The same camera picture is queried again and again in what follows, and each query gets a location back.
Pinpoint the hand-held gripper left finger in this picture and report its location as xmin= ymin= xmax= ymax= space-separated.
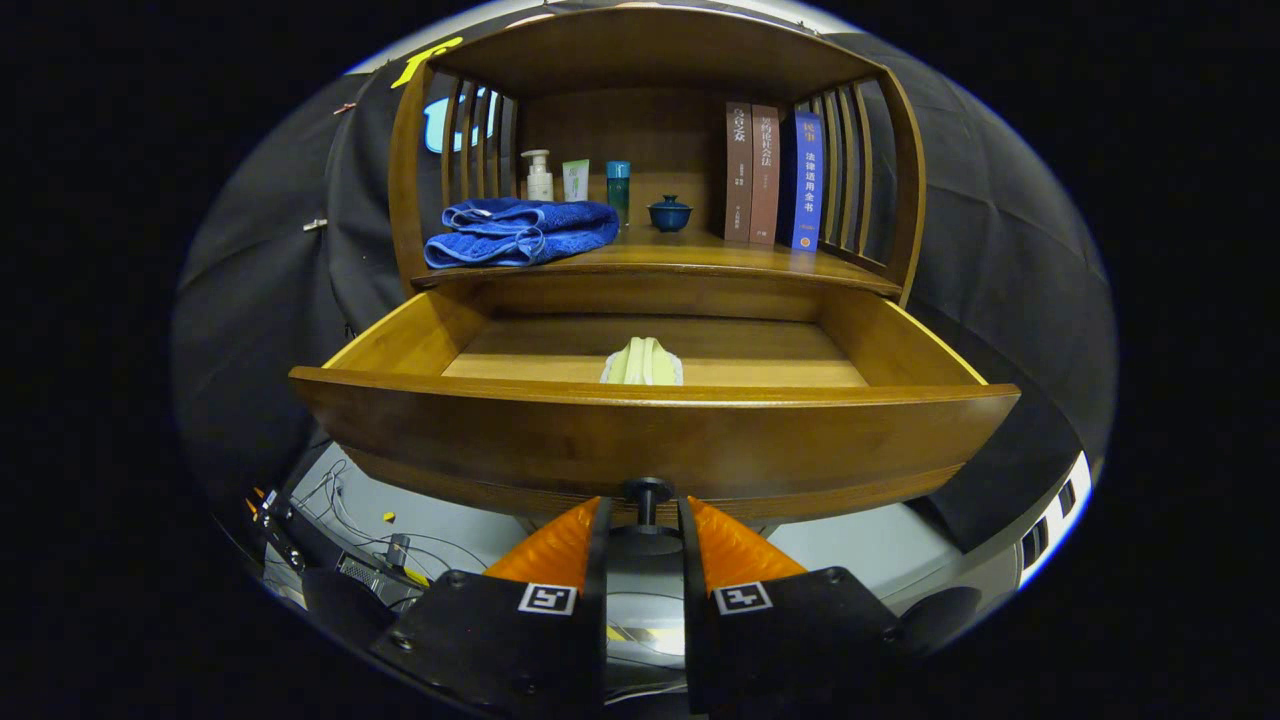
xmin=372 ymin=496 xmax=611 ymax=716

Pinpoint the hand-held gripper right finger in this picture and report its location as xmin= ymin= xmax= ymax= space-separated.
xmin=678 ymin=496 xmax=906 ymax=716

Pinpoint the brown wooden drawer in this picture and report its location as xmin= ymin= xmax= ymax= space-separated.
xmin=288 ymin=272 xmax=1021 ymax=531

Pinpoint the wooden countertop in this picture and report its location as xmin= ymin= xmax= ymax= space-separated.
xmin=412 ymin=222 xmax=901 ymax=298

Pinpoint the brown wooden cabinet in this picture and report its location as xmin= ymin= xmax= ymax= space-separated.
xmin=388 ymin=5 xmax=926 ymax=306

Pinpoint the black electronic device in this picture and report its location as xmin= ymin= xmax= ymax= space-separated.
xmin=245 ymin=488 xmax=431 ymax=613

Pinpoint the white panel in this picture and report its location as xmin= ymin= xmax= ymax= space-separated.
xmin=1018 ymin=450 xmax=1093 ymax=589

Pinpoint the blue folded towel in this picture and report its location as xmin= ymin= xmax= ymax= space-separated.
xmin=424 ymin=198 xmax=621 ymax=270

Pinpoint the dark brown book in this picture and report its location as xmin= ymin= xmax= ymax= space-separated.
xmin=724 ymin=101 xmax=754 ymax=243

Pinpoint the blue book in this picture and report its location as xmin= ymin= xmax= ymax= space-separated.
xmin=780 ymin=110 xmax=825 ymax=252

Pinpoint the reddish brown book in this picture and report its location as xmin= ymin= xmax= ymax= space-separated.
xmin=749 ymin=104 xmax=781 ymax=247

